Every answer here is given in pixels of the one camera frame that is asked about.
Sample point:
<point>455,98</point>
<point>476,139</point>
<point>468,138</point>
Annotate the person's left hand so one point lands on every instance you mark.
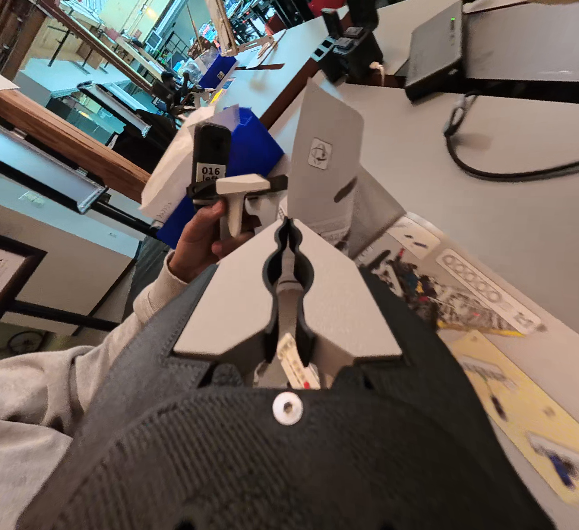
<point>194,240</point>

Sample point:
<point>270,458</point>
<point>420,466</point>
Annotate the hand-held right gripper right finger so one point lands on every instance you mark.
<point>353,313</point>

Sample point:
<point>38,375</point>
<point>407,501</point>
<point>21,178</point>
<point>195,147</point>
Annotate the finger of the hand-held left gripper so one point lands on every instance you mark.
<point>254,183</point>
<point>230,184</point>

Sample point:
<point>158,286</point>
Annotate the white panel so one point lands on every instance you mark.
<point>68,259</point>

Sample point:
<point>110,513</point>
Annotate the wooden post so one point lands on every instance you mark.
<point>68,132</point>

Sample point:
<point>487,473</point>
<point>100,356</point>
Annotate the person's left forearm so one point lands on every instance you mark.
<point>90,358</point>

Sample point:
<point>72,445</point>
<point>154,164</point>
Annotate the pile of loose lego pieces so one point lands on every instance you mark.
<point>296,362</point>

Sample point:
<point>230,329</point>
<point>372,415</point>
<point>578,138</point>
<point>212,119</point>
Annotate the framed printed sign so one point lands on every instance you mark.
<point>13,268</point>

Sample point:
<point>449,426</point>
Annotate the black power adapter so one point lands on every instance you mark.
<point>434,51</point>

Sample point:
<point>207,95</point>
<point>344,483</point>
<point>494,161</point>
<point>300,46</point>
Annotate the large white paper sheet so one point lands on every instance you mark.
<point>325,155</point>

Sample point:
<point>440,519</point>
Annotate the blue storage bin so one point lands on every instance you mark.
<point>217,71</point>
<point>253,150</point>

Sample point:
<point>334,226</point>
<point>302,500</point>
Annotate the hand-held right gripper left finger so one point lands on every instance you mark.
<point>221,313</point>

